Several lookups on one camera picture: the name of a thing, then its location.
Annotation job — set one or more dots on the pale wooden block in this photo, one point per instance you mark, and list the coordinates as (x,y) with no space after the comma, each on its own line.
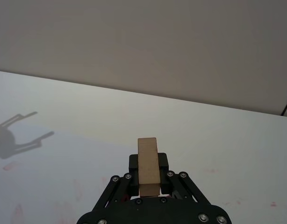
(148,166)

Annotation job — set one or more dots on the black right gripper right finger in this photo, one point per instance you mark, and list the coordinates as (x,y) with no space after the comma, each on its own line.
(163,173)

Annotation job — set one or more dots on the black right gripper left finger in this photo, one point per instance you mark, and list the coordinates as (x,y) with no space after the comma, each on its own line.
(133,173)

